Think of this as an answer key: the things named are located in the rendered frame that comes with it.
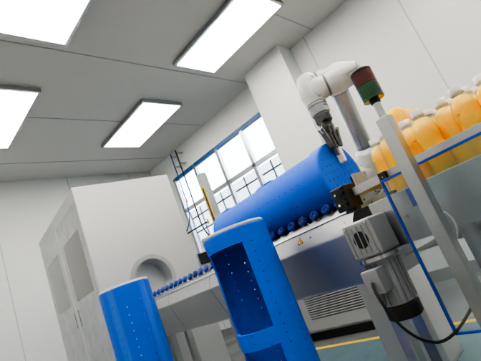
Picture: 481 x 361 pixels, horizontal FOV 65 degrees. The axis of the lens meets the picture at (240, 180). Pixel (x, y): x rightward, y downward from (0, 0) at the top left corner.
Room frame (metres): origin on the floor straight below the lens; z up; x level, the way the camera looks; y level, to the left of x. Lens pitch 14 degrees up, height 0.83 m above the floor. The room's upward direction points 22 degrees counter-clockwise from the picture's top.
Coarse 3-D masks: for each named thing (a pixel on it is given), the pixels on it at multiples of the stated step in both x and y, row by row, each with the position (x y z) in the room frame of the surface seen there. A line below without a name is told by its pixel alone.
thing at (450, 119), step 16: (480, 80) 1.08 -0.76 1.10; (464, 96) 1.09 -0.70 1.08; (480, 96) 1.08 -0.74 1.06; (448, 112) 1.16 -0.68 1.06; (464, 112) 1.09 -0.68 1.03; (480, 112) 1.08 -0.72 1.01; (416, 128) 1.20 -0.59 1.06; (432, 128) 1.18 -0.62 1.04; (448, 128) 1.17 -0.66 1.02; (464, 128) 1.11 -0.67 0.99; (432, 144) 1.18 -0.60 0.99
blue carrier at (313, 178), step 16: (304, 160) 1.64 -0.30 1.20; (320, 160) 1.57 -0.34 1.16; (336, 160) 1.64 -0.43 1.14; (352, 160) 1.72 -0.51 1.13; (288, 176) 1.70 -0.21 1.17; (304, 176) 1.61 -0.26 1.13; (320, 176) 1.55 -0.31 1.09; (336, 176) 1.61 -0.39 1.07; (256, 192) 1.91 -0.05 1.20; (272, 192) 1.78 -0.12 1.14; (288, 192) 1.70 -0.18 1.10; (304, 192) 1.64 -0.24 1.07; (320, 192) 1.59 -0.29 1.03; (240, 208) 1.99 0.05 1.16; (256, 208) 1.88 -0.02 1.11; (272, 208) 1.80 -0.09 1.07; (288, 208) 1.74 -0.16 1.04; (304, 208) 1.70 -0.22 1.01; (320, 208) 1.67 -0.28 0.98; (336, 208) 1.68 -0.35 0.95; (224, 224) 2.11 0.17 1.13; (272, 224) 1.87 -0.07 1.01
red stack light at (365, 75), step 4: (368, 68) 1.04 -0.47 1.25; (360, 72) 1.04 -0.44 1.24; (364, 72) 1.03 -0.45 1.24; (368, 72) 1.04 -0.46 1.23; (372, 72) 1.04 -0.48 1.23; (356, 76) 1.04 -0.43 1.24; (360, 76) 1.04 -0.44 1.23; (364, 76) 1.04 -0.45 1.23; (368, 76) 1.03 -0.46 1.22; (372, 76) 1.04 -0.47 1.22; (352, 80) 1.07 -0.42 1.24; (356, 80) 1.05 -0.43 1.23; (360, 80) 1.04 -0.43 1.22; (364, 80) 1.04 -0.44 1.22; (368, 80) 1.03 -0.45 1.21; (356, 84) 1.05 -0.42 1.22; (360, 84) 1.05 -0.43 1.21; (356, 88) 1.06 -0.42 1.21
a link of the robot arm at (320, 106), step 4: (320, 100) 1.60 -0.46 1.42; (324, 100) 1.61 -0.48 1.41; (312, 104) 1.60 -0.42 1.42; (316, 104) 1.60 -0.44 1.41; (320, 104) 1.60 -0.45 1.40; (324, 104) 1.60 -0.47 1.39; (308, 108) 1.63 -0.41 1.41; (312, 108) 1.61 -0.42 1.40; (316, 108) 1.60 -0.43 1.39; (320, 108) 1.60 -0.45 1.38; (324, 108) 1.60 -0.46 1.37; (328, 108) 1.61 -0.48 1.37; (312, 112) 1.62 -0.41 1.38; (316, 112) 1.60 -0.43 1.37; (320, 112) 1.61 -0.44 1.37; (312, 116) 1.63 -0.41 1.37
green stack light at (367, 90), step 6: (366, 84) 1.04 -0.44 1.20; (372, 84) 1.04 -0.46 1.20; (378, 84) 1.04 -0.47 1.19; (360, 90) 1.05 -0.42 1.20; (366, 90) 1.04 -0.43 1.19; (372, 90) 1.04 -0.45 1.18; (378, 90) 1.04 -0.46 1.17; (360, 96) 1.07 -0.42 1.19; (366, 96) 1.04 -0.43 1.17; (372, 96) 1.04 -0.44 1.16; (378, 96) 1.05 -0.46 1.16; (366, 102) 1.07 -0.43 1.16
